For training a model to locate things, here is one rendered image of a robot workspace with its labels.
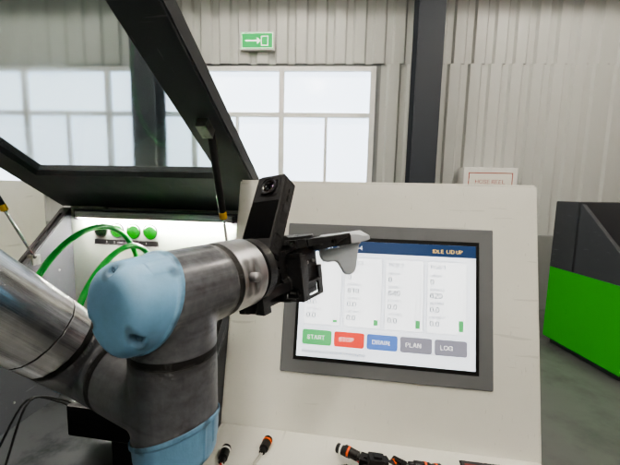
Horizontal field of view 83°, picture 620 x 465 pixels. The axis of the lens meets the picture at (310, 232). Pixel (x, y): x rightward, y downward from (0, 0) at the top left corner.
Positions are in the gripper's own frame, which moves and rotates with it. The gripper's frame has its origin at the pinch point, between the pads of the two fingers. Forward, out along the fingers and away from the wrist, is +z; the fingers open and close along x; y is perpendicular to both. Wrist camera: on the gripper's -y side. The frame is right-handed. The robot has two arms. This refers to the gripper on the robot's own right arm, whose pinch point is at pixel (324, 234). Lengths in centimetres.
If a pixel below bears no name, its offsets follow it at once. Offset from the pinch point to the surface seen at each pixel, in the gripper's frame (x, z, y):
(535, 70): 65, 484, -153
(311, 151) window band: -199, 366, -85
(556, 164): 83, 504, -35
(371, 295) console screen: -2.6, 25.4, 16.6
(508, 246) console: 25.5, 39.3, 8.1
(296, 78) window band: -205, 357, -181
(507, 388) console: 24, 32, 38
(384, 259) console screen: 0.2, 28.3, 8.7
